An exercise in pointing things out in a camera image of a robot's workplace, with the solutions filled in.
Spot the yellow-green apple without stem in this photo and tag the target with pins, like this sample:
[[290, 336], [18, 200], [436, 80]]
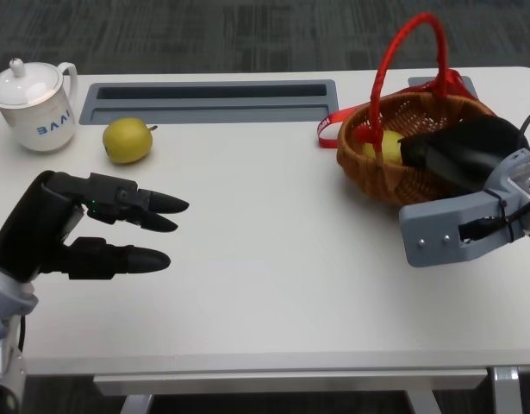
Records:
[[387, 144]]

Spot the white table leg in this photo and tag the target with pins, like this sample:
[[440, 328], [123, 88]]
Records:
[[512, 388], [137, 405]]

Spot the grey right wrist camera housing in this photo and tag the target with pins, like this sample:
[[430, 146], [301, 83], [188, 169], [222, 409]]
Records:
[[432, 237]]

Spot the white table apron bar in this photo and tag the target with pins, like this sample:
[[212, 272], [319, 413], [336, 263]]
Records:
[[290, 381]]

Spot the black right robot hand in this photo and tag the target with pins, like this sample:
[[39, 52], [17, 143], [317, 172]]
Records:
[[475, 146]]

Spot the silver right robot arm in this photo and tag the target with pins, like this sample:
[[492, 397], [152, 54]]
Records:
[[527, 185]]

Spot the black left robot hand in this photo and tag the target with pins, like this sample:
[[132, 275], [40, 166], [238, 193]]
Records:
[[27, 228]]

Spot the white lidded mug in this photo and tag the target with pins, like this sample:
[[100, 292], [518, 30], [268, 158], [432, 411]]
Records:
[[36, 112]]

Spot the yellow-green apple with stem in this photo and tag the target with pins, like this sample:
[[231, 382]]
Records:
[[126, 142]]

